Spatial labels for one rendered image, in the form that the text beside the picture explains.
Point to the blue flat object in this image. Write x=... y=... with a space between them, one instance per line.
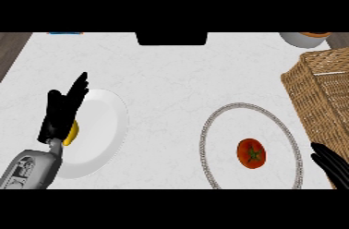
x=66 y=33

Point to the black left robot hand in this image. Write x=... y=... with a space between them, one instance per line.
x=58 y=115

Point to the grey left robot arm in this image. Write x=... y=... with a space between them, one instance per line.
x=29 y=168

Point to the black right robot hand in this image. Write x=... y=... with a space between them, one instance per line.
x=332 y=165

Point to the red tomato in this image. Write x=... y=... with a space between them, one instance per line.
x=252 y=153

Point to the grey bowl with orange rim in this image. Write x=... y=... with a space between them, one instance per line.
x=304 y=39

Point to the brown wicker basket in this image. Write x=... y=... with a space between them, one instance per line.
x=323 y=94

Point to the white round placemat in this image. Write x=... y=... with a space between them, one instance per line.
x=236 y=122

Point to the yellow fruit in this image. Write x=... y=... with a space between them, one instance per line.
x=73 y=134

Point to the black appliance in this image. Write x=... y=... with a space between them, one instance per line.
x=172 y=38

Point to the white round plate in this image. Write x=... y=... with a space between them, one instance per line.
x=98 y=131

